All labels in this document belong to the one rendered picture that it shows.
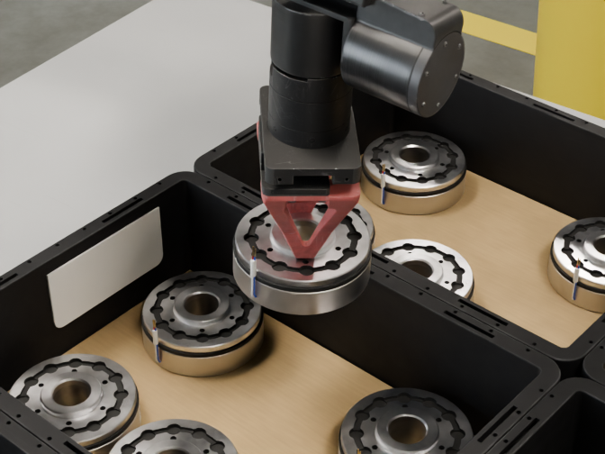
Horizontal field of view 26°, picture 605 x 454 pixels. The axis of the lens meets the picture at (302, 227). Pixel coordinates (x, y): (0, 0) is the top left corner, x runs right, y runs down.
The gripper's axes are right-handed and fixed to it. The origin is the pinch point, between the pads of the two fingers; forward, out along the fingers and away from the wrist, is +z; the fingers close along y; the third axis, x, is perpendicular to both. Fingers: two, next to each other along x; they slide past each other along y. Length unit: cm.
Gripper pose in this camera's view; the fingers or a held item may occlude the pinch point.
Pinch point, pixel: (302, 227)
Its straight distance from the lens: 96.9
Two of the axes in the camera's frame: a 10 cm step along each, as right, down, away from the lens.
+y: -0.7, -6.3, 7.7
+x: -10.0, 0.1, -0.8
